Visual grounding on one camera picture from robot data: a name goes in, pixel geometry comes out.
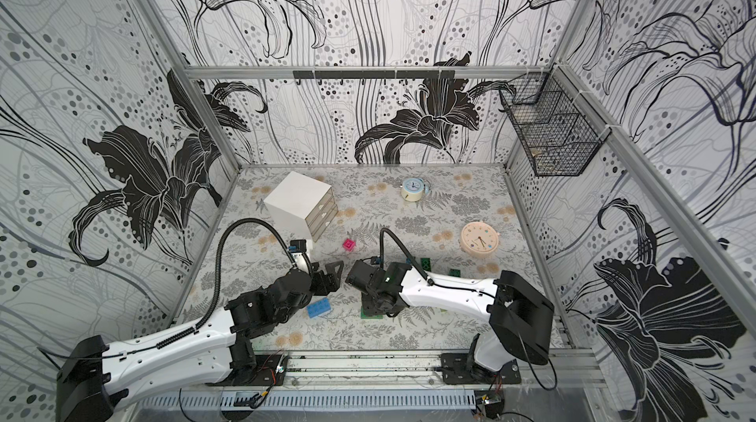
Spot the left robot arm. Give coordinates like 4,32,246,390
55,246,345,421

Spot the large pink round clock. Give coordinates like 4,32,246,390
460,221,500,259

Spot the long light blue lego brick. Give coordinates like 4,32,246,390
306,297,333,319

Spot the magenta lego brick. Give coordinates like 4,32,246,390
343,239,356,252

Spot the white mini drawer cabinet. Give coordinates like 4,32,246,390
264,171,339,242

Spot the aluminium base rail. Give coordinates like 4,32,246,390
206,347,606,391

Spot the small blue cream alarm clock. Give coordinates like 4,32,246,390
400,177,430,203

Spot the black wire wall basket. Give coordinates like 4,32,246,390
498,72,604,177

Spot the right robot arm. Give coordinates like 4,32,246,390
346,227,554,375

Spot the long green lego brick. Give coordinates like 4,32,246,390
360,308,384,320

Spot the white slotted cable duct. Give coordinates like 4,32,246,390
138,389,476,412

